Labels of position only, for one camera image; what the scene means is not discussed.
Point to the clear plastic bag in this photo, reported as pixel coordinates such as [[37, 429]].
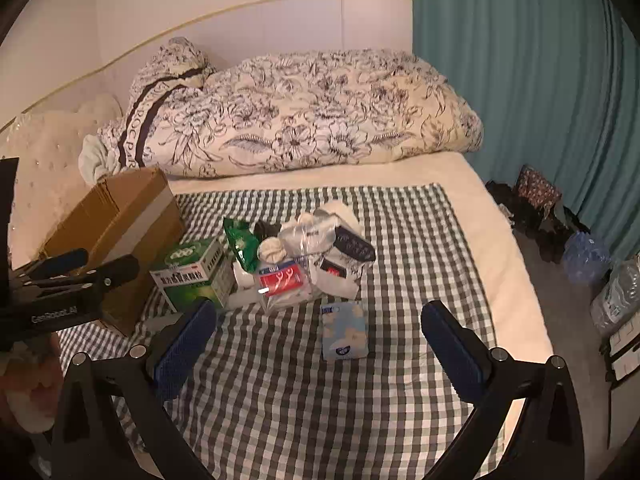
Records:
[[305, 240]]

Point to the dark fuzzy scrunchie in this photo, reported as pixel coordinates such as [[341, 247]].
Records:
[[265, 230]]

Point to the cream lace cloth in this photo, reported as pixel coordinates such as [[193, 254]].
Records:
[[272, 250]]

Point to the light green towel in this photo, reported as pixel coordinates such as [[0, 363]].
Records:
[[95, 157]]

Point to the person's left hand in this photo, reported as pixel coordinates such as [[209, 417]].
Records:
[[30, 390]]

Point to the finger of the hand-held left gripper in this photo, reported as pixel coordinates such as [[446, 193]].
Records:
[[117, 269], [65, 260]]

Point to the brown cardboard box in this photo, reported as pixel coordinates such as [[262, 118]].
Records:
[[120, 215]]

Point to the cream studded headboard cushion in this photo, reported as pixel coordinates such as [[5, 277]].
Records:
[[45, 150]]

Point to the green snack packet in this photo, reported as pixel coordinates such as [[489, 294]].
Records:
[[240, 245]]

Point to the clear floss pick jar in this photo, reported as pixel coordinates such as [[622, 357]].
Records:
[[282, 281]]

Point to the blue wrapped bottle pack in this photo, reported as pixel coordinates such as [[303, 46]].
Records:
[[585, 259]]

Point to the green medicine box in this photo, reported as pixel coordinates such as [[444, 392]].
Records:
[[192, 272]]

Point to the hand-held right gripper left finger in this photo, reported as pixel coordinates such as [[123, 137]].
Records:
[[185, 350]]

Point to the white cloth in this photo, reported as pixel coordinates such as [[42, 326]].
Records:
[[340, 287]]

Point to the floral duvet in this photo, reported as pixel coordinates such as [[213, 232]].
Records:
[[325, 110]]

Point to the floral pillow with dark stripe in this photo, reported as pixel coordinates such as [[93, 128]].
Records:
[[160, 90]]

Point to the pile of dark clothes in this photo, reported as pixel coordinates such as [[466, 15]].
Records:
[[545, 235]]

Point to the clear wrapped bottle pack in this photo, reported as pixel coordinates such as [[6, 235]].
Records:
[[617, 295]]

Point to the white cardboard tube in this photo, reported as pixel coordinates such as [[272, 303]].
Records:
[[340, 210]]

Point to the blue floral tissue pack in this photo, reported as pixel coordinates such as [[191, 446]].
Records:
[[342, 330]]

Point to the black and white box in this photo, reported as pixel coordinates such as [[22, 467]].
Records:
[[624, 355]]

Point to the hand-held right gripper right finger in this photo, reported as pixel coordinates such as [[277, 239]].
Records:
[[450, 350]]

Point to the teal curtain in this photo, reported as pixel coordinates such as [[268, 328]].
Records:
[[525, 85]]

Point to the green checkered cloth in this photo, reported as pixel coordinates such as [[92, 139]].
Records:
[[390, 270]]

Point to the floral fabric bag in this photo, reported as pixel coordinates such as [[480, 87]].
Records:
[[537, 187]]

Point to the red and black packet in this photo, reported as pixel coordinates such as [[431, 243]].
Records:
[[332, 267]]

